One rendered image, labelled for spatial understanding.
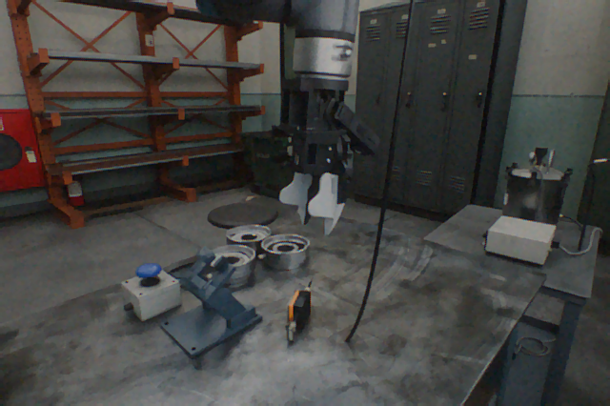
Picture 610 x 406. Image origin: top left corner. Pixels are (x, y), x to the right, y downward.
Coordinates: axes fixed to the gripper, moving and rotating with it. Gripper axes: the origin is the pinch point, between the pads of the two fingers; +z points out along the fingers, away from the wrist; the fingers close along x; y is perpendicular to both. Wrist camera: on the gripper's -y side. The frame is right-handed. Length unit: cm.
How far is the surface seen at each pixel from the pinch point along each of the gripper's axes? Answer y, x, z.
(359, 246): -28.8, -13.7, 16.7
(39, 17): -24, -405, -61
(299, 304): 3.0, 0.4, 13.3
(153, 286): 18.0, -19.5, 14.9
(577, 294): -69, 23, 25
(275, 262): -5.9, -17.1, 16.1
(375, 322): -7.3, 7.6, 16.6
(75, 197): -31, -378, 106
